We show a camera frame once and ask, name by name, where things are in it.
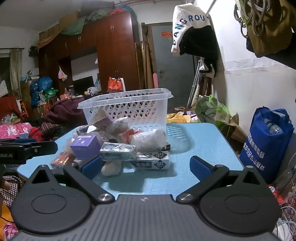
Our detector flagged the white and black hanging jacket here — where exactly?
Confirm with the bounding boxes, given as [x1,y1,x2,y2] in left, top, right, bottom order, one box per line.
[171,3,220,78]

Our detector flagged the clear plastic bag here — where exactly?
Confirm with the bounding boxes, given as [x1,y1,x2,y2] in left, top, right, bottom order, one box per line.
[109,117,133,138]

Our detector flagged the red floor packet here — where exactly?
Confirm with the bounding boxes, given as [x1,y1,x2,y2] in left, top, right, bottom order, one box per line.
[268,184,285,206]

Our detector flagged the red cloth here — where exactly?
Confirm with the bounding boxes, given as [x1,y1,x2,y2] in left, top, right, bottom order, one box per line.
[0,95,22,117]

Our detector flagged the grey door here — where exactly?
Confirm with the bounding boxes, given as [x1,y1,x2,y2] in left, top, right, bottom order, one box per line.
[150,22,200,90]

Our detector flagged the orange hanging plastic bag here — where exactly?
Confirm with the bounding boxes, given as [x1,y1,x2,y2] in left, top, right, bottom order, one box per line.
[107,76,127,93]

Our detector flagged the brown box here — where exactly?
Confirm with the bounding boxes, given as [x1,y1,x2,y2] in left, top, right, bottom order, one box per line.
[91,109,114,133]

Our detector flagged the beige curtain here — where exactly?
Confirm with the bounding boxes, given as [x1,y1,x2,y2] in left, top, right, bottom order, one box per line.
[9,48,24,98]

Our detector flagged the clear plastic basket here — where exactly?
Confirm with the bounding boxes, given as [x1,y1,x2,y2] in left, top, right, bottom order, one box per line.
[77,88,174,138]

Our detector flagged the red and blue bag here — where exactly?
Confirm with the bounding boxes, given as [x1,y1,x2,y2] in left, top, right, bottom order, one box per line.
[110,6,135,17]

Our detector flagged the red plastic stool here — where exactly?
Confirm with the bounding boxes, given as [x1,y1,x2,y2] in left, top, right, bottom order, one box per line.
[17,102,29,119]

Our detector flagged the purple box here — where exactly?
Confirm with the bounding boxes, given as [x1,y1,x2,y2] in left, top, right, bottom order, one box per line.
[70,134,101,161]

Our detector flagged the maroon blanket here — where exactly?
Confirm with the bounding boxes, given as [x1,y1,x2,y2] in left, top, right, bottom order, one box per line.
[44,97,91,128]

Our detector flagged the small white bundle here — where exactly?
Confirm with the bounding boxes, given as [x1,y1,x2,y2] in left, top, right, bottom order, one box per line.
[101,160,122,177]

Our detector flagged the olive hanging bag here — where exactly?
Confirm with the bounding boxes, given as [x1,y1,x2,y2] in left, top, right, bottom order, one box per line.
[245,0,296,58]

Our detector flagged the cardboard boxes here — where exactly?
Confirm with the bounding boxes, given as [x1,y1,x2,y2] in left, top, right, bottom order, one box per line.
[38,10,82,42]

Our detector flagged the brown wooden wardrobe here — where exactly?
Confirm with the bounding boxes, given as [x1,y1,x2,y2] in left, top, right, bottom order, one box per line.
[38,11,144,98]

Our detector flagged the blue tote bag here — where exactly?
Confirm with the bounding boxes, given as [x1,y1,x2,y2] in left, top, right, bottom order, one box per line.
[239,107,295,184]

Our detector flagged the white plastic-wrapped bundle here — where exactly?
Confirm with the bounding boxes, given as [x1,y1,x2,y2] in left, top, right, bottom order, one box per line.
[129,128,168,152]

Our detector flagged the white pink hanging bag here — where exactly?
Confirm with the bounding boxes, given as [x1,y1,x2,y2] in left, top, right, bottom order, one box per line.
[58,66,68,81]

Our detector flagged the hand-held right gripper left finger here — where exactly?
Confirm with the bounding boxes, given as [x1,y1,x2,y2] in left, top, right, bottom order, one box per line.
[30,156,115,205]

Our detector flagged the coil of grey cables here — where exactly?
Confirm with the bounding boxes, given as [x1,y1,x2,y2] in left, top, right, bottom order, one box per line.
[233,0,262,39]

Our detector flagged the yellow packets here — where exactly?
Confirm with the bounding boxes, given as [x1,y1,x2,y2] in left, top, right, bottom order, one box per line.
[166,112,188,125]

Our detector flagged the black television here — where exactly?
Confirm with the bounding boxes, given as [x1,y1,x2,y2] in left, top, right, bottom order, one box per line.
[73,76,94,95]

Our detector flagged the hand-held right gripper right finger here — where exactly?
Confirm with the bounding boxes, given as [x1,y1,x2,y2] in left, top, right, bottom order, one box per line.
[176,156,266,205]

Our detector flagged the white cables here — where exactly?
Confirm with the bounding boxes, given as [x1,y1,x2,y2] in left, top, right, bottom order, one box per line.
[273,206,296,241]

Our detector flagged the pink printed blanket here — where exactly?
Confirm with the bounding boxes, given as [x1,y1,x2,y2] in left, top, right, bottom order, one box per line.
[0,123,33,140]

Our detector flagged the wooden planks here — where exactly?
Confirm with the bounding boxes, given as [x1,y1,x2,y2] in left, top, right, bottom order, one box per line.
[134,42,154,90]

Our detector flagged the large green plastic bag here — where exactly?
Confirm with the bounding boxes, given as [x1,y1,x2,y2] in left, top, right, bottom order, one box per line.
[195,95,231,126]

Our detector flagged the brown paper bag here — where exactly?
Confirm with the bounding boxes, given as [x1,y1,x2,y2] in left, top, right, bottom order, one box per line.
[228,112,248,144]

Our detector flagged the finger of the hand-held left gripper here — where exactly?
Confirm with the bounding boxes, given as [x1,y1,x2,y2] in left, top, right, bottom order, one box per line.
[22,141,58,161]
[14,138,38,144]

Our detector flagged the clear water bottle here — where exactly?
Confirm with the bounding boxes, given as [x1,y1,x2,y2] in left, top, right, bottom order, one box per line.
[264,118,284,135]

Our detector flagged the blue plastic bags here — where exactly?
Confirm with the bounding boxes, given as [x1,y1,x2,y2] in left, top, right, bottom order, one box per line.
[30,77,53,107]

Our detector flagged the red orange snack packet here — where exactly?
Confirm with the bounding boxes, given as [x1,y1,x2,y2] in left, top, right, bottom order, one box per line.
[50,152,76,169]

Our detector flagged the checked cloth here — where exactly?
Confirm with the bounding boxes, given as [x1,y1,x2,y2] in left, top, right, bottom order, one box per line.
[0,175,26,207]

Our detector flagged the green cloth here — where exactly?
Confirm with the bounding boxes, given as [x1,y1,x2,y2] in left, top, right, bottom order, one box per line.
[61,9,111,36]

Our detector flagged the metal crutches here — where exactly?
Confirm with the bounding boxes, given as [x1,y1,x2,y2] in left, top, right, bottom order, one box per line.
[187,59,204,109]

